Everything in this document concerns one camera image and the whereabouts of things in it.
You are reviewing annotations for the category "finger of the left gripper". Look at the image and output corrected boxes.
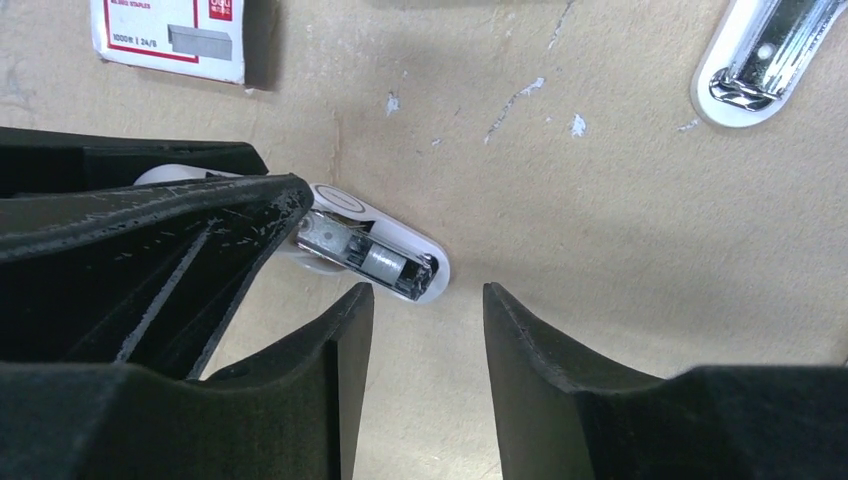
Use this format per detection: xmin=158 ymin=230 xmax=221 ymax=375
xmin=1 ymin=127 xmax=268 ymax=199

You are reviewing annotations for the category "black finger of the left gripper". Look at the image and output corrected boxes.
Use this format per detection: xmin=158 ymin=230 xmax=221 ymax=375
xmin=1 ymin=174 xmax=314 ymax=379

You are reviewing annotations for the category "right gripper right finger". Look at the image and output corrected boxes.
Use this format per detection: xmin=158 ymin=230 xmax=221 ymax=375
xmin=483 ymin=283 xmax=847 ymax=479

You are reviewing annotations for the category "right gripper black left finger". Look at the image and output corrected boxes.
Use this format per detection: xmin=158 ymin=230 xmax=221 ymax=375
xmin=1 ymin=283 xmax=374 ymax=479

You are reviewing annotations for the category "red staple box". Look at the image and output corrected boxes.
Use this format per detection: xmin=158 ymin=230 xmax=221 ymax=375
xmin=89 ymin=0 xmax=246 ymax=85

